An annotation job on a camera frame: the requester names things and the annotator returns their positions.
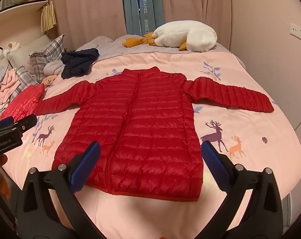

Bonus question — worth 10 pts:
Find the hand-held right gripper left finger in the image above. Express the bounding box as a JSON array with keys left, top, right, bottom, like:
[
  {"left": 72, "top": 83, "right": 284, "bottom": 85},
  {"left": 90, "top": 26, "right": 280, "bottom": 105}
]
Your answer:
[{"left": 16, "top": 141, "right": 108, "bottom": 239}]

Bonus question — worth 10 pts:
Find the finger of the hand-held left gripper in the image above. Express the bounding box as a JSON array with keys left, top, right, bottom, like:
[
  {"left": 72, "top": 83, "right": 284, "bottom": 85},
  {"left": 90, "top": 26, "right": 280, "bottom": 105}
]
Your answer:
[{"left": 0, "top": 115, "right": 38, "bottom": 136}]

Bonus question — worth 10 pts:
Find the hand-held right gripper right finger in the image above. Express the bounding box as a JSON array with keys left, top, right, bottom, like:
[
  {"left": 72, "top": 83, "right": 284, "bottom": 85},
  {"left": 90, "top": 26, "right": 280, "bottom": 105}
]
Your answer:
[{"left": 201, "top": 140, "right": 285, "bottom": 239}]

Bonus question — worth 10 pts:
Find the red down jacket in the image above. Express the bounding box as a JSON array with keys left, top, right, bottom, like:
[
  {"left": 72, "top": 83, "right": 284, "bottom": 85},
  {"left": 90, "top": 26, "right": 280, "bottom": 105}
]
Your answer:
[
  {"left": 34, "top": 66, "right": 275, "bottom": 203},
  {"left": 0, "top": 83, "right": 46, "bottom": 123}
]

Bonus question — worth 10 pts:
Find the folded red down jacket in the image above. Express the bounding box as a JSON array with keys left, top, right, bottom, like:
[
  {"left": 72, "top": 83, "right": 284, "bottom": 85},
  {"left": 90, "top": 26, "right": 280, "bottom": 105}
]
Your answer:
[{"left": 0, "top": 83, "right": 46, "bottom": 123}]

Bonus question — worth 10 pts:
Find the pink deer print duvet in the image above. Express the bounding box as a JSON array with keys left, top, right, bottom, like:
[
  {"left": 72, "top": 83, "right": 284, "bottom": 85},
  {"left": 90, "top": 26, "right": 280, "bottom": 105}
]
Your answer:
[{"left": 1, "top": 36, "right": 301, "bottom": 239}]

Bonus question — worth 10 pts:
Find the pink garment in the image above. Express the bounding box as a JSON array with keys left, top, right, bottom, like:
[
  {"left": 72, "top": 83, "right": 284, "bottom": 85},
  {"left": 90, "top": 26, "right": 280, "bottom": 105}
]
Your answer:
[{"left": 0, "top": 68, "right": 20, "bottom": 105}]

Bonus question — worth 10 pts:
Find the small plaid pillow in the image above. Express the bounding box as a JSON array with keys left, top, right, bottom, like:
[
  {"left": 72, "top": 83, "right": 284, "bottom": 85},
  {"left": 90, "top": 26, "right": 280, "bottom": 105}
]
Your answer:
[{"left": 15, "top": 66, "right": 39, "bottom": 90}]

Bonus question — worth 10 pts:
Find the small orange doll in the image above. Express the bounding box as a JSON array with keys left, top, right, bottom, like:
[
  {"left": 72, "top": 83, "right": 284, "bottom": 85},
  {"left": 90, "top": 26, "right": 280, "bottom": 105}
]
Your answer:
[{"left": 41, "top": 75, "right": 59, "bottom": 86}]

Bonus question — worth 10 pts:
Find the grey garment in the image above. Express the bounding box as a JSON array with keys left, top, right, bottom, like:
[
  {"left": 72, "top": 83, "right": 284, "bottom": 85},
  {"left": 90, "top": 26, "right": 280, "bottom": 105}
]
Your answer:
[{"left": 43, "top": 60, "right": 66, "bottom": 75}]

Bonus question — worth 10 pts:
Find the large plaid pillow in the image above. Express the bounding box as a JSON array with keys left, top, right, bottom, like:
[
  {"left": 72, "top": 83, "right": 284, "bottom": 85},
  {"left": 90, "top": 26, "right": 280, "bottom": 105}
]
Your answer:
[{"left": 25, "top": 34, "right": 66, "bottom": 80}]

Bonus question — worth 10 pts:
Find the cream pillow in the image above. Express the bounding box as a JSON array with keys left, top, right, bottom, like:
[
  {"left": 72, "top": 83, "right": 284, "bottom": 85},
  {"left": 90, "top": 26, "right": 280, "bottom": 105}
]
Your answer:
[{"left": 7, "top": 33, "right": 53, "bottom": 68}]

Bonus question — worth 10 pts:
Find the navy blue garment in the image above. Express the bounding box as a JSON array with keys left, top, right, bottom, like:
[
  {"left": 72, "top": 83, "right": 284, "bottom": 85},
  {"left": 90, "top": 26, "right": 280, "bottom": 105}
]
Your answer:
[{"left": 60, "top": 48, "right": 100, "bottom": 79}]

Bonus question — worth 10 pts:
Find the beige hanging tassel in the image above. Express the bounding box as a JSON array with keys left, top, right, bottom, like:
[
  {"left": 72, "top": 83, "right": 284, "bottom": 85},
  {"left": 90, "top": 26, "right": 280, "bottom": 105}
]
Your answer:
[{"left": 41, "top": 1, "right": 57, "bottom": 33}]

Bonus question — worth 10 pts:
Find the white goose plush toy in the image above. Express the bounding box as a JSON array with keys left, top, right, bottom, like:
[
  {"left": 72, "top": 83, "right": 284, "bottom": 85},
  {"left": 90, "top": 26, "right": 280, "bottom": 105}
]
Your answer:
[{"left": 123, "top": 21, "right": 217, "bottom": 53}]

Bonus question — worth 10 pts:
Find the pink curtain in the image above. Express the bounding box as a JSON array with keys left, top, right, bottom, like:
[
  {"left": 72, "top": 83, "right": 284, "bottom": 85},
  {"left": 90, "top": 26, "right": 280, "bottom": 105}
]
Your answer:
[
  {"left": 154, "top": 0, "right": 232, "bottom": 53},
  {"left": 49, "top": 0, "right": 127, "bottom": 51}
]

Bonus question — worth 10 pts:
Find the blue-grey lettered pillow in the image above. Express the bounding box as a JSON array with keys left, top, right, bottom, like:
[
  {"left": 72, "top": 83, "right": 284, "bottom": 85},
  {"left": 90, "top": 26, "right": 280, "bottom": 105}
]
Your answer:
[{"left": 122, "top": 0, "right": 165, "bottom": 36}]

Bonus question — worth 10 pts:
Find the white wall socket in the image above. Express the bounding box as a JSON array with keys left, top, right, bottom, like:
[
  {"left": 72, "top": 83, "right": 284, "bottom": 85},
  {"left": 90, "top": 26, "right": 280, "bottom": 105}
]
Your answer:
[{"left": 290, "top": 23, "right": 301, "bottom": 39}]

